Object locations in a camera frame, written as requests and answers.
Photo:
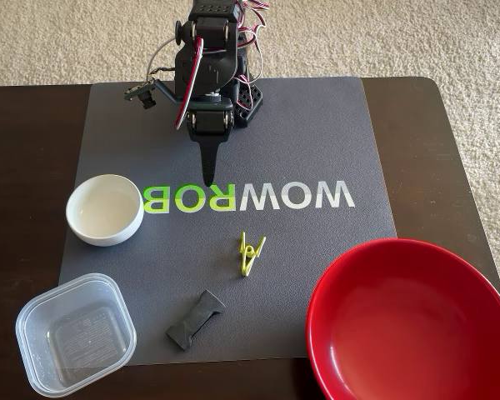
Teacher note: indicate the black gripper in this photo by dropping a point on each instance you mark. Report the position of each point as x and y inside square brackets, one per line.
[208, 122]

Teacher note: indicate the yellow-green clothespin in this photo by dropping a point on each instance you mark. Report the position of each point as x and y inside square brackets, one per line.
[248, 251]

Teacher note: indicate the small white bowl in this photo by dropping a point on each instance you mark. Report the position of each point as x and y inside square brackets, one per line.
[104, 208]

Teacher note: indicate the black plastic part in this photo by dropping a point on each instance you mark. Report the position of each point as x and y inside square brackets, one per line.
[196, 318]

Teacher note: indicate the clear plastic square container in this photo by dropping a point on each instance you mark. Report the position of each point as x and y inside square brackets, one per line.
[75, 333]

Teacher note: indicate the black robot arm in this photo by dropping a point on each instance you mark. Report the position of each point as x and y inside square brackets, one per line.
[216, 62]

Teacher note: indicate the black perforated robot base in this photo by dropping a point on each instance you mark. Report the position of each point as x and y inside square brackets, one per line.
[250, 104]

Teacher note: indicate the large red bowl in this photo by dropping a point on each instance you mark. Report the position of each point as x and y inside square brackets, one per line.
[400, 325]

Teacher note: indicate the grey WOWROBO mat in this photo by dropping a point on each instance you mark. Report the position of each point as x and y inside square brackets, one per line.
[296, 146]

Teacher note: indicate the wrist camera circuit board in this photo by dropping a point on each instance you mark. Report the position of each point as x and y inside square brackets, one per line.
[139, 89]

